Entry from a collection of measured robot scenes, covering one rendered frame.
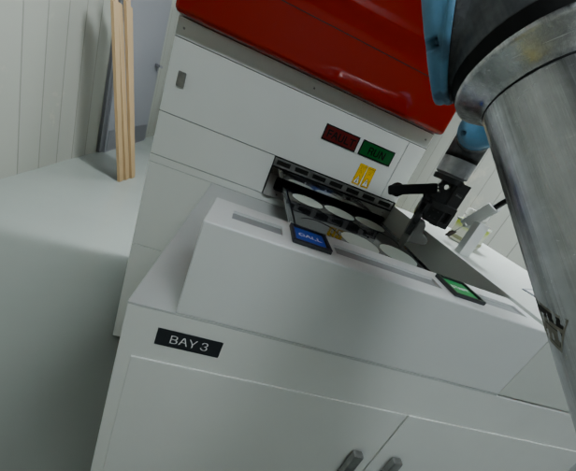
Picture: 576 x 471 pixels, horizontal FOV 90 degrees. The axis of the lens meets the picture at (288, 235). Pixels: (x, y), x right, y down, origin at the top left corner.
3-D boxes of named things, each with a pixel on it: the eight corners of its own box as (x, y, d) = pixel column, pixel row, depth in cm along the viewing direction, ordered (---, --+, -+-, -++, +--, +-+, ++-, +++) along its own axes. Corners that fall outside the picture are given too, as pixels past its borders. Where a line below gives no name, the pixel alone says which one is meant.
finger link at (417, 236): (416, 260, 74) (436, 228, 70) (395, 249, 75) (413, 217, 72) (416, 256, 77) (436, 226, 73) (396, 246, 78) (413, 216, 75)
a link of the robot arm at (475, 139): (528, 87, 49) (513, 102, 59) (453, 114, 54) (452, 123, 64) (538, 132, 49) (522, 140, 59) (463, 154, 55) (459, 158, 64)
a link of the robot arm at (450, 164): (446, 152, 66) (443, 154, 73) (435, 171, 68) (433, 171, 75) (479, 166, 64) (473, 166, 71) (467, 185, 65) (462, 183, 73)
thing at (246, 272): (190, 274, 46) (214, 195, 41) (463, 351, 58) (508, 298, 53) (173, 312, 38) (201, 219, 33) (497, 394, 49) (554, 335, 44)
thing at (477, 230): (444, 242, 75) (475, 196, 70) (456, 247, 76) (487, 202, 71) (458, 253, 69) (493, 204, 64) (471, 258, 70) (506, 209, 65)
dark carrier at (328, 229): (285, 189, 92) (286, 188, 92) (379, 223, 99) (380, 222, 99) (296, 232, 60) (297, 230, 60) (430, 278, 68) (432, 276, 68)
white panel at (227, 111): (151, 158, 92) (180, 17, 77) (372, 237, 109) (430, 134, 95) (148, 160, 89) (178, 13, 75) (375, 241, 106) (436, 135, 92)
